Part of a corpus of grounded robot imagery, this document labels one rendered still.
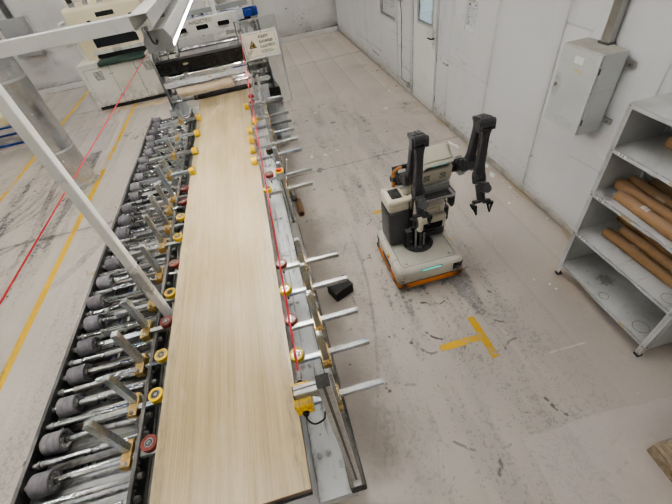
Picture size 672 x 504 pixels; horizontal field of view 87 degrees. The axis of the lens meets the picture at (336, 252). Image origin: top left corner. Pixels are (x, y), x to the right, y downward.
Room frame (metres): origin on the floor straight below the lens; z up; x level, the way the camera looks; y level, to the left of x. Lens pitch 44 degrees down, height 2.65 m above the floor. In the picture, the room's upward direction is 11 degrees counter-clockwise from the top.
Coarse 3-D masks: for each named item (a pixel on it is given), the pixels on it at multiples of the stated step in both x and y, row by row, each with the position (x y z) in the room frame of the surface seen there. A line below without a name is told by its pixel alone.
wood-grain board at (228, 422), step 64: (192, 192) 2.99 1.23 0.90; (256, 192) 2.78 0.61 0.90; (192, 256) 2.07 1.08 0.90; (256, 256) 1.93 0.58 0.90; (192, 320) 1.45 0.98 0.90; (256, 320) 1.36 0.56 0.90; (192, 384) 1.01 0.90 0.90; (256, 384) 0.94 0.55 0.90; (192, 448) 0.67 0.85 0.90; (256, 448) 0.62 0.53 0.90
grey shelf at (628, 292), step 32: (640, 128) 1.98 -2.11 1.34; (608, 160) 1.93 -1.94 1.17; (640, 160) 1.75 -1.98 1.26; (608, 192) 1.91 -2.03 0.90; (576, 224) 1.96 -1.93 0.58; (608, 224) 1.95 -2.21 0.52; (640, 224) 1.55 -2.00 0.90; (576, 256) 1.97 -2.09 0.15; (608, 256) 1.63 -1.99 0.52; (608, 288) 1.60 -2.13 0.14; (640, 288) 1.32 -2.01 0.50; (640, 320) 1.28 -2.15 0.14; (640, 352) 1.08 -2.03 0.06
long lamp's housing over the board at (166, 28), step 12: (180, 0) 2.62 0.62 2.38; (168, 12) 2.21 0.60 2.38; (180, 12) 2.36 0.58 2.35; (156, 24) 1.92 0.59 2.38; (168, 24) 1.93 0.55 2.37; (144, 36) 1.79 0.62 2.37; (156, 36) 1.80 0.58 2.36; (168, 36) 1.80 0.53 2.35; (156, 48) 1.80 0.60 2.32; (168, 48) 1.80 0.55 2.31
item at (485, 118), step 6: (480, 114) 2.05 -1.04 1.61; (486, 114) 2.02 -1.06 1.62; (474, 120) 2.03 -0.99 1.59; (486, 120) 1.94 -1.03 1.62; (492, 120) 1.94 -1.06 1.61; (474, 126) 2.04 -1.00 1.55; (486, 126) 1.94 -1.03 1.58; (474, 132) 2.03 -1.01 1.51; (474, 138) 2.03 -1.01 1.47; (474, 144) 2.03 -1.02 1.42; (468, 150) 2.07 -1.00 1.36; (474, 150) 2.04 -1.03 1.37; (468, 156) 2.06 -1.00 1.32; (474, 156) 2.05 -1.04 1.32; (462, 162) 2.08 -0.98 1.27; (468, 162) 2.05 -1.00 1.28; (462, 168) 2.08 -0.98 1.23
